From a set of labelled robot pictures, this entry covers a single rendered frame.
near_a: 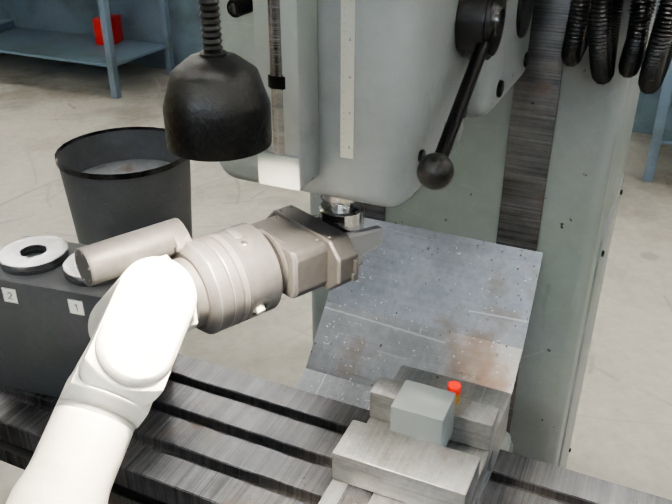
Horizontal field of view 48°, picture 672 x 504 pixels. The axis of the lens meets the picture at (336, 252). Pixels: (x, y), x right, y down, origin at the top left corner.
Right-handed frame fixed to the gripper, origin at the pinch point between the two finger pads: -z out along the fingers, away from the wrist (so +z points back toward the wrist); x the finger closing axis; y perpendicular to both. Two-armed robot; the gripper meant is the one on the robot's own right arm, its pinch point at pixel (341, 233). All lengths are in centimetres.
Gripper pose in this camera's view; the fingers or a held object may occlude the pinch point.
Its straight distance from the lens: 79.0
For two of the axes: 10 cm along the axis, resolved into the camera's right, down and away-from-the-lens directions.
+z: -7.6, 3.0, -5.8
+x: -6.5, -3.7, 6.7
